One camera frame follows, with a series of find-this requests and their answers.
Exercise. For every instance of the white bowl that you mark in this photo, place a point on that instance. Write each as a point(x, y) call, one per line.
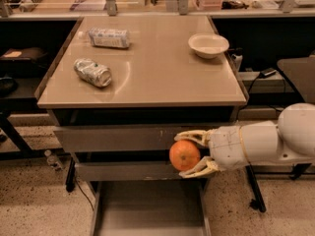
point(208, 45)

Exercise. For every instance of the crushed silver soda can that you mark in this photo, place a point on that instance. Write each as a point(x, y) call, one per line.
point(92, 72)

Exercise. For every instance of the clear plastic water bottle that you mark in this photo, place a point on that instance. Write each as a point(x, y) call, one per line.
point(112, 38)

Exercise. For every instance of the open bottom grey drawer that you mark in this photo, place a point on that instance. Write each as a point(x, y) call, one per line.
point(150, 208)

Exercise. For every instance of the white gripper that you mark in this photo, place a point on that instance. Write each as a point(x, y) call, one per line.
point(225, 147)

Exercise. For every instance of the black table leg bar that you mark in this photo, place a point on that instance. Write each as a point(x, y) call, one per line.
point(257, 202)

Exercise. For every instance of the top grey drawer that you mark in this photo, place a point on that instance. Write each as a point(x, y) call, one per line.
point(101, 138)

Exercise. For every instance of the orange fruit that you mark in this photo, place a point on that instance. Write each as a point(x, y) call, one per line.
point(184, 155)

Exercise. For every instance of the grey drawer cabinet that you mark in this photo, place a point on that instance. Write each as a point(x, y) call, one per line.
point(158, 79)

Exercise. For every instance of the small bottle on floor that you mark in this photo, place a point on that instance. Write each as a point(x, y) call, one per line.
point(53, 160)

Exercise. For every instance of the dark phone on shelf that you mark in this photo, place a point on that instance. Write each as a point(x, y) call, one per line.
point(267, 73)

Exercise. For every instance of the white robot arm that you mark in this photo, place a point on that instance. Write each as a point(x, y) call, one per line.
point(289, 140)

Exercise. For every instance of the middle grey drawer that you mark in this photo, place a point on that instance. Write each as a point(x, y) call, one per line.
point(126, 171)

